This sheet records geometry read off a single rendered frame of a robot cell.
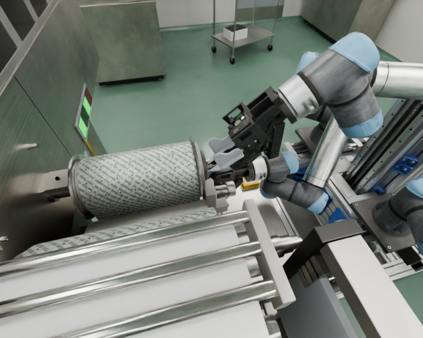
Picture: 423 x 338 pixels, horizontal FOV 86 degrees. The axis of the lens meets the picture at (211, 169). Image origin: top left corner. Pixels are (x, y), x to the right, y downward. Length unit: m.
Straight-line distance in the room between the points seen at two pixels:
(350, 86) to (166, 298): 0.42
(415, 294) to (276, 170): 1.61
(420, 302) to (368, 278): 1.88
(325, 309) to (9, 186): 0.50
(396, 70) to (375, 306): 0.50
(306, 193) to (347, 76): 0.44
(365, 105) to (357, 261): 0.31
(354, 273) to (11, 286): 0.32
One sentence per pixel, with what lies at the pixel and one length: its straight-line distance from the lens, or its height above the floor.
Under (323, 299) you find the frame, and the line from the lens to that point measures 0.33.
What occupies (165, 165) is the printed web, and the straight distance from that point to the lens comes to 0.48.
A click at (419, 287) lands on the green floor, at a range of 2.19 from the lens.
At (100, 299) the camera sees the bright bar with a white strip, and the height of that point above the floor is 1.44.
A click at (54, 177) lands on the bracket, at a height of 1.29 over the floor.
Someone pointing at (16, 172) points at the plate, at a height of 1.35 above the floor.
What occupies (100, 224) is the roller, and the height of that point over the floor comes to 1.23.
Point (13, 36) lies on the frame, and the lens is 0.69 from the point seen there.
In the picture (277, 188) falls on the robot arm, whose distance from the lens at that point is 0.79.
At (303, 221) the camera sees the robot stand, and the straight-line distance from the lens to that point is 1.74.
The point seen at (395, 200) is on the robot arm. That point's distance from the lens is 1.09.
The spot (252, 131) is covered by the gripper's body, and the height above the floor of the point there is 1.38.
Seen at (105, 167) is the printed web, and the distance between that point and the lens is 0.51.
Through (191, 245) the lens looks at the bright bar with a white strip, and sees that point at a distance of 0.24.
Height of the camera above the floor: 1.67
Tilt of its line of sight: 51 degrees down
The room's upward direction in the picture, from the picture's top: straight up
